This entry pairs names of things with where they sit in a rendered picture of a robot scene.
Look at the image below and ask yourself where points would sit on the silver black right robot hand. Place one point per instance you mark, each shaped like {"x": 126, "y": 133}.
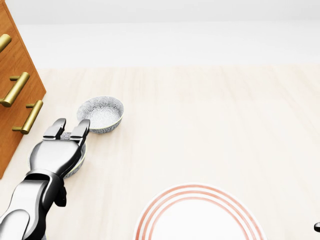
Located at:
{"x": 317, "y": 227}

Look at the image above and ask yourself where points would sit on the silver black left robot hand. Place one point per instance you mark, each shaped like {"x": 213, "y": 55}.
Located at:
{"x": 53, "y": 157}

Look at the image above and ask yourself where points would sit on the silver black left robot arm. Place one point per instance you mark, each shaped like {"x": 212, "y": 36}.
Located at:
{"x": 27, "y": 202}

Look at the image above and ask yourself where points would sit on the grey patterned bowl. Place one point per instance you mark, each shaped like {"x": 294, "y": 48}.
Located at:
{"x": 80, "y": 163}
{"x": 103, "y": 117}

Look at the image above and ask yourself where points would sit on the white plate with red rings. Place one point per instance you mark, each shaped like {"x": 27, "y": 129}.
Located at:
{"x": 200, "y": 220}

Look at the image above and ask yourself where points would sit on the wooden drawer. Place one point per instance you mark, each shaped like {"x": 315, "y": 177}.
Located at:
{"x": 24, "y": 65}
{"x": 10, "y": 147}
{"x": 7, "y": 58}

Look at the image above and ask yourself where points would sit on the wooden cabinet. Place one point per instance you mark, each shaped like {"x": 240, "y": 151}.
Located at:
{"x": 37, "y": 88}

